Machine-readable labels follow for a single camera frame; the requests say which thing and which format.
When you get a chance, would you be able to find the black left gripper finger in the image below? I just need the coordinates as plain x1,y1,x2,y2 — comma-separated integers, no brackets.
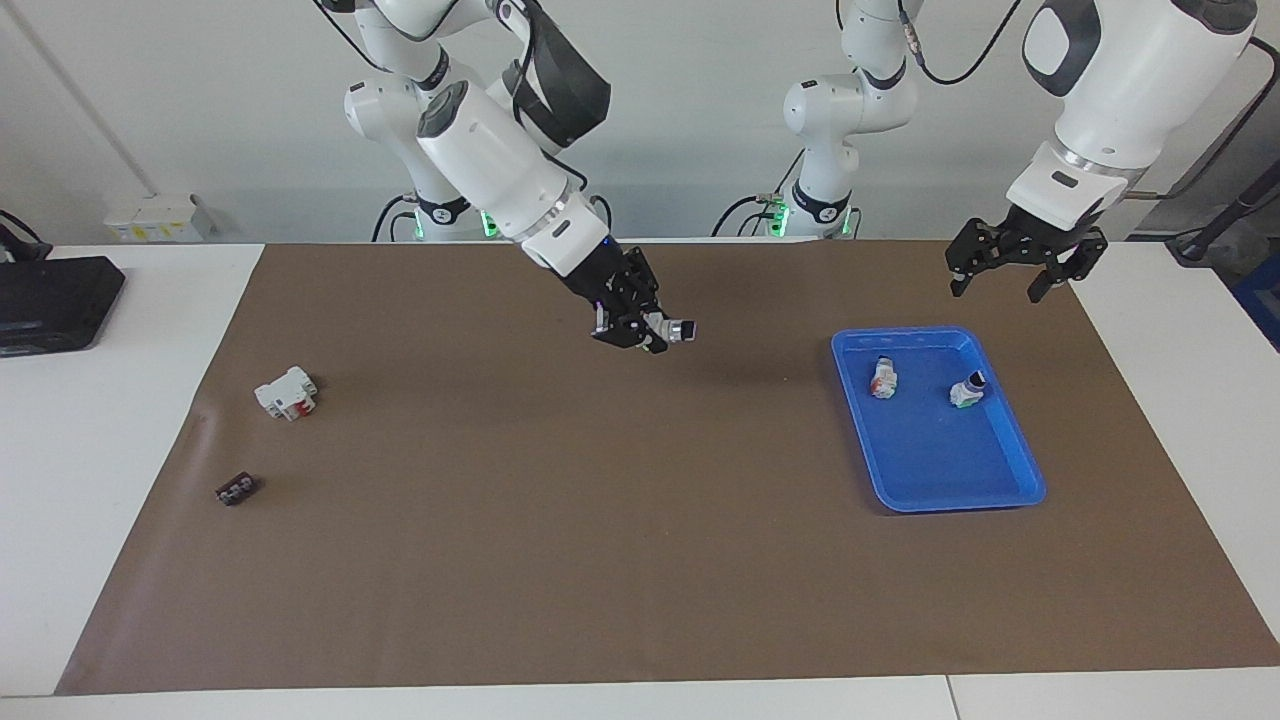
946,222,1001,300
1027,240,1106,305

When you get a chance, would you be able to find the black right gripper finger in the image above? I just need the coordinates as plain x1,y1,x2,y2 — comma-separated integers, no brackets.
592,300,643,349
630,295,671,357

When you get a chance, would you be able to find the black stand pole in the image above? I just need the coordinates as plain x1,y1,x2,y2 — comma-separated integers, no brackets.
1165,160,1280,264

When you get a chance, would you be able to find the blue plastic tray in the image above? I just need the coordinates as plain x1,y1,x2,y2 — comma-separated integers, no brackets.
831,326,1048,515

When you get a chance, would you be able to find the brown table mat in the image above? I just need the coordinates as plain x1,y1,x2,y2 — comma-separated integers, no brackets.
55,240,1280,697

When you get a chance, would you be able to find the blue crate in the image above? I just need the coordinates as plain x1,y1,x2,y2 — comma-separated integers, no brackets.
1232,255,1280,352

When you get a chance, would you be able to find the white circuit breaker red lever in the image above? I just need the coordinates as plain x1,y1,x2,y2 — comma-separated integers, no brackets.
254,366,319,423

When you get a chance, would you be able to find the black electronics box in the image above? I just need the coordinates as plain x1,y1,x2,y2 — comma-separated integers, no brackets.
0,256,127,358

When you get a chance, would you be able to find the black left base cable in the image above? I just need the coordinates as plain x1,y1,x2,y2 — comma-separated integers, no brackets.
711,150,807,239

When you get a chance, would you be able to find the black base cable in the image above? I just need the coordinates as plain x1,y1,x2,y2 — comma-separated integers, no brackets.
711,150,807,239
371,193,423,244

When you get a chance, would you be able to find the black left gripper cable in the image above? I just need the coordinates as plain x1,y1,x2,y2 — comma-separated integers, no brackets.
1128,36,1280,203

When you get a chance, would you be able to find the black right base cable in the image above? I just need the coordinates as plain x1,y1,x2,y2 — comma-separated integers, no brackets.
371,193,423,244

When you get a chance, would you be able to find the white wall socket box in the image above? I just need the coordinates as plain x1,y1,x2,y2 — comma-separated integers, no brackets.
104,193,216,245

